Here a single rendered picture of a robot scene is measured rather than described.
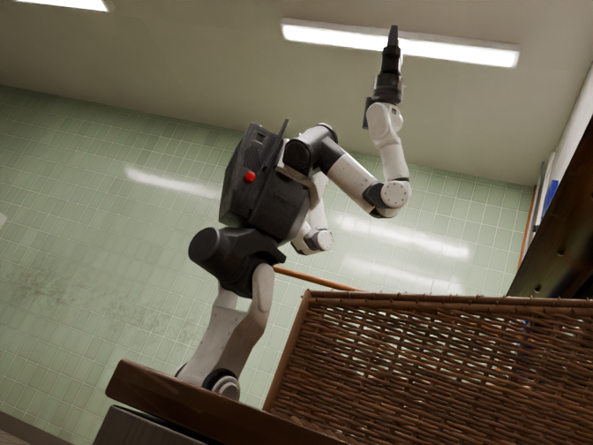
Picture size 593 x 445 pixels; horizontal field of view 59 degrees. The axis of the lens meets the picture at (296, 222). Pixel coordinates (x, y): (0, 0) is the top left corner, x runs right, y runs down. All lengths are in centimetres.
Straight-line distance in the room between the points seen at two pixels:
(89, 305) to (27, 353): 52
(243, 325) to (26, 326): 292
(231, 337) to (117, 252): 268
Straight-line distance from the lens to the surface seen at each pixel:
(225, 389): 151
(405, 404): 59
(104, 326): 397
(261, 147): 165
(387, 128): 156
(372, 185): 149
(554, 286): 210
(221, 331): 158
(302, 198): 161
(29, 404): 412
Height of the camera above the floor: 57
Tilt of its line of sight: 22 degrees up
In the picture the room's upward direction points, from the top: 21 degrees clockwise
